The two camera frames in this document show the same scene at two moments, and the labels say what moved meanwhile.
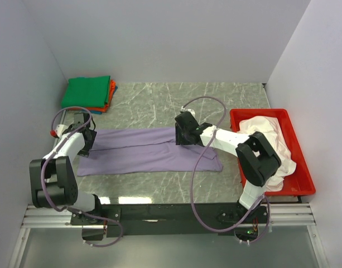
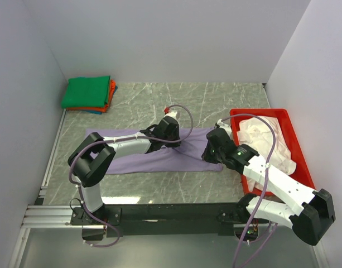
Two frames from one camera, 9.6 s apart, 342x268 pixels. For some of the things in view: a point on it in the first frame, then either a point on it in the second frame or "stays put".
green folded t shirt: [86, 92] stays put
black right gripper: [179, 140] -> [206, 156]
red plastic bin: [300, 181] stays put
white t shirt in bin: [270, 128] stays put
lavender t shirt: [144, 151] stays put
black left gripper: [85, 152] -> [177, 133]
